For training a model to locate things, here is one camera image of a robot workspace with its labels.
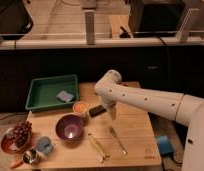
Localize light blue sponge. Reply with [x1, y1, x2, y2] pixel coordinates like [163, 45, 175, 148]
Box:
[57, 91, 74, 102]

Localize black box monitor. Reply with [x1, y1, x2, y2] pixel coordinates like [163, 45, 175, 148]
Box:
[128, 0, 185, 37]

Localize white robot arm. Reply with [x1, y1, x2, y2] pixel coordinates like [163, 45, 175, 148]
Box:
[94, 70, 204, 171]

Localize purple bowl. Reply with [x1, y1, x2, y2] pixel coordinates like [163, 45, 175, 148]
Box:
[55, 114, 84, 141]

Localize blue tape roll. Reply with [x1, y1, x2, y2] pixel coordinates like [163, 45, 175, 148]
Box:
[156, 136, 174, 156]

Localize orange cup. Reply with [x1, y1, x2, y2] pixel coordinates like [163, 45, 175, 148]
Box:
[73, 101, 87, 118]

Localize steel pot orange handle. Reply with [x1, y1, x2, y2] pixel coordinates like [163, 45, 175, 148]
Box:
[10, 148, 40, 169]

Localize black eraser block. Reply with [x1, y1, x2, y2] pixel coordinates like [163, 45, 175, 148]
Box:
[89, 105, 106, 118]

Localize yellow wooden tongs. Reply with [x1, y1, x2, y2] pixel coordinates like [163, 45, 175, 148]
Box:
[88, 133, 109, 163]

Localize blue transparent cup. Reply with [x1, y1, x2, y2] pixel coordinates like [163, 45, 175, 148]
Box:
[35, 136, 53, 155]

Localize metal frame post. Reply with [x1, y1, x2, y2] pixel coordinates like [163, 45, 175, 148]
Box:
[85, 10, 95, 45]

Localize red plate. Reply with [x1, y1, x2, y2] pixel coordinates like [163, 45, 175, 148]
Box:
[1, 127, 32, 154]

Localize green plastic tray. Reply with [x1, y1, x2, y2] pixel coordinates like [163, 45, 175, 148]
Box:
[26, 74, 79, 112]

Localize silver fork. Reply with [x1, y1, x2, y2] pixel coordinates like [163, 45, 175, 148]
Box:
[109, 126, 128, 156]

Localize bunch of dark grapes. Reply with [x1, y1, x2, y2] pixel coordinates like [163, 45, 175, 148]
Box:
[13, 121, 32, 147]

